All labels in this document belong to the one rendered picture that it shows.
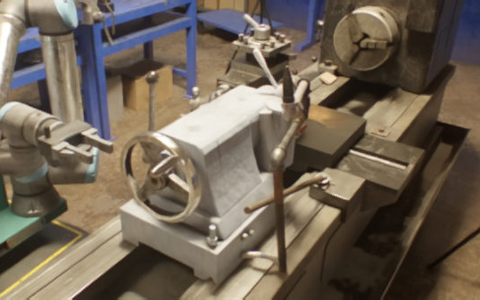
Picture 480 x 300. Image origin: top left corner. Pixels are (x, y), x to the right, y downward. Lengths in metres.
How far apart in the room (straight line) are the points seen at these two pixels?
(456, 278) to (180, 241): 1.78
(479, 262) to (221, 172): 1.92
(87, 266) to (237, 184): 0.42
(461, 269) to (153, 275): 1.77
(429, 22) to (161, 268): 1.47
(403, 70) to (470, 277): 1.06
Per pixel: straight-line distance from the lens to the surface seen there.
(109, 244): 1.39
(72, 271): 1.33
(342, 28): 2.23
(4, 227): 2.14
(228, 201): 1.22
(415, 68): 2.39
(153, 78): 1.23
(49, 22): 1.82
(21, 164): 1.50
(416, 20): 2.29
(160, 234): 1.27
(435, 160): 2.83
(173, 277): 1.43
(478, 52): 5.77
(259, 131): 1.34
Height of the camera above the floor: 1.71
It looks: 29 degrees down
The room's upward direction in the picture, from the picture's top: 2 degrees clockwise
